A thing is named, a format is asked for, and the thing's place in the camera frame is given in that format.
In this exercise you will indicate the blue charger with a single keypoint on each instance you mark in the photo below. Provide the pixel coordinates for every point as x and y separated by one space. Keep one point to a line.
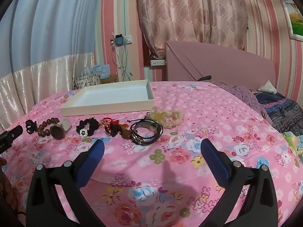
119 40

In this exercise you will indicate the framed wall picture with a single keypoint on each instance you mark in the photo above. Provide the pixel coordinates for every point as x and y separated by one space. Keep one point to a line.
296 19

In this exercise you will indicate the person's left hand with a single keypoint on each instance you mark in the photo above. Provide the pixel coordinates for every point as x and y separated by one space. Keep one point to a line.
6 186

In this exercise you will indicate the white wall socket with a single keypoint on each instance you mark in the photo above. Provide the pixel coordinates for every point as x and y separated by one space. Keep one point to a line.
128 39

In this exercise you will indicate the dark blue patterned blanket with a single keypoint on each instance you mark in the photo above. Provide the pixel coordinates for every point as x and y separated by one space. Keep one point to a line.
281 113

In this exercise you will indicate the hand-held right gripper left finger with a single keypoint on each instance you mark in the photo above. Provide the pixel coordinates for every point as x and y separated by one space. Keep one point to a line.
93 156

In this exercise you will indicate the black hair claw clip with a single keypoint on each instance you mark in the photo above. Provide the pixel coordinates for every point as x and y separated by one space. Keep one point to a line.
30 125

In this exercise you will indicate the pale blue curtain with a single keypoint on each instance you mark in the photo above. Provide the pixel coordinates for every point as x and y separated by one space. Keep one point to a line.
52 21

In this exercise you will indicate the pink headboard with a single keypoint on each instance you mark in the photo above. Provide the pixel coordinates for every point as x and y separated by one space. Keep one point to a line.
224 61

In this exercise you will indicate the black and white patterned bag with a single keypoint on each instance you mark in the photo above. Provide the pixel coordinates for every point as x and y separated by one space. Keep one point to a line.
86 81

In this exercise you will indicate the light blue box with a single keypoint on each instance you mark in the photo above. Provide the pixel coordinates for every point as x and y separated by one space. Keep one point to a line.
101 70

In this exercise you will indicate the white power strip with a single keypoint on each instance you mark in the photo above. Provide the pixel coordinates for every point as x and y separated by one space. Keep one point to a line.
158 62

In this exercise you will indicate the white shallow tray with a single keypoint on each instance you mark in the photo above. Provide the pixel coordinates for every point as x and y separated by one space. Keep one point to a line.
111 94

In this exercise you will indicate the cream satin curtain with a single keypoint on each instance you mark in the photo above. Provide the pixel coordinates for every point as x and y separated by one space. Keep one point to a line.
42 82

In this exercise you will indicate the green and yellow cloth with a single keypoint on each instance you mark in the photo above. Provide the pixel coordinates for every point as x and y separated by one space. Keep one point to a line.
294 141

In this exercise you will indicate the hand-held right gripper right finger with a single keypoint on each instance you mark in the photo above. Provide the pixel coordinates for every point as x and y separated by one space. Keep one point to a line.
213 158

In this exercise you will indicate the brown cardboard box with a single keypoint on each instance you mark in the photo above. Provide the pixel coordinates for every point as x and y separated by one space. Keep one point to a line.
111 78

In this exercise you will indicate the white cloth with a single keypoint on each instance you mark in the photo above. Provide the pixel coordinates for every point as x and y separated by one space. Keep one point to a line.
267 87

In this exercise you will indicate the purple polka dot cloth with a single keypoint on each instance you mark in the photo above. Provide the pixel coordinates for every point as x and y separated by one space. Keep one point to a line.
239 94

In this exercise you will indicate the cream scrunchie with yellow flower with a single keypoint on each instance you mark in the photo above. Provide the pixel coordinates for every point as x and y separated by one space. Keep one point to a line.
174 117

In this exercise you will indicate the pink patterned curtain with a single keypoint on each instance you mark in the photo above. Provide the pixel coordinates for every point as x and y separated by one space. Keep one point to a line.
189 14

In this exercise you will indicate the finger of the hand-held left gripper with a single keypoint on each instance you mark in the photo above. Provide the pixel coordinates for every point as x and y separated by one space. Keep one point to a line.
13 132

